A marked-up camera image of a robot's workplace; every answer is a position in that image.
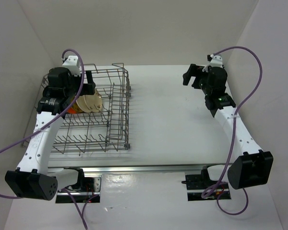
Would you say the cream plate with black mark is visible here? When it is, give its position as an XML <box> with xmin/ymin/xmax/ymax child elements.
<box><xmin>72</xmin><ymin>96</ymin><xmax>87</xmax><ymax>113</ymax></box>

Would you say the cream plate with floral print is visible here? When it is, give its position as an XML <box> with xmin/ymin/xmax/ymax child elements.
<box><xmin>84</xmin><ymin>89</ymin><xmax>102</xmax><ymax>113</ymax></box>

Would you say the orange plastic plate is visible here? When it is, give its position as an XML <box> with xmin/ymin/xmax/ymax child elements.
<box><xmin>67</xmin><ymin>107</ymin><xmax>78</xmax><ymax>114</ymax></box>

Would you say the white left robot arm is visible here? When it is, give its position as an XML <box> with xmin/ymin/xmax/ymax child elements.
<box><xmin>5</xmin><ymin>67</ymin><xmax>86</xmax><ymax>200</ymax></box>

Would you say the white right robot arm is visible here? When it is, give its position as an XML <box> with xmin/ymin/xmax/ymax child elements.
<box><xmin>183</xmin><ymin>64</ymin><xmax>274</xmax><ymax>189</ymax></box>

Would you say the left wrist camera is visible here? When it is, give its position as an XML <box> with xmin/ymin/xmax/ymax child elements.
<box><xmin>62</xmin><ymin>56</ymin><xmax>80</xmax><ymax>76</ymax></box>

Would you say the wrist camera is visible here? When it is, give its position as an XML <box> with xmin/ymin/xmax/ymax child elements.
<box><xmin>202</xmin><ymin>54</ymin><xmax>223</xmax><ymax>72</ymax></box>
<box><xmin>62</xmin><ymin>56</ymin><xmax>80</xmax><ymax>76</ymax></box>

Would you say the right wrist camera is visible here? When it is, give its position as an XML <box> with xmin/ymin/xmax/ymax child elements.
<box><xmin>202</xmin><ymin>54</ymin><xmax>223</xmax><ymax>72</ymax></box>

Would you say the grey wire dish rack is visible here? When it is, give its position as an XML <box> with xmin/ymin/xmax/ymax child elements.
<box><xmin>21</xmin><ymin>63</ymin><xmax>132</xmax><ymax>156</ymax></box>

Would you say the aluminium rail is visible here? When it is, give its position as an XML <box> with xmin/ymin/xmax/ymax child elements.
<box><xmin>48</xmin><ymin>164</ymin><xmax>204</xmax><ymax>176</ymax></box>

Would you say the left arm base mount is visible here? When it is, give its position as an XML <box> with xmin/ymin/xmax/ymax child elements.
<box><xmin>55</xmin><ymin>176</ymin><xmax>101</xmax><ymax>204</ymax></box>

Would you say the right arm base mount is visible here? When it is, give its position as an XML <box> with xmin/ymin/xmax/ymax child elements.
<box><xmin>181</xmin><ymin>174</ymin><xmax>231</xmax><ymax>201</ymax></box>

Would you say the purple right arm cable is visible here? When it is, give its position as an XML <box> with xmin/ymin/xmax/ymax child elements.
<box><xmin>201</xmin><ymin>46</ymin><xmax>264</xmax><ymax>215</ymax></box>

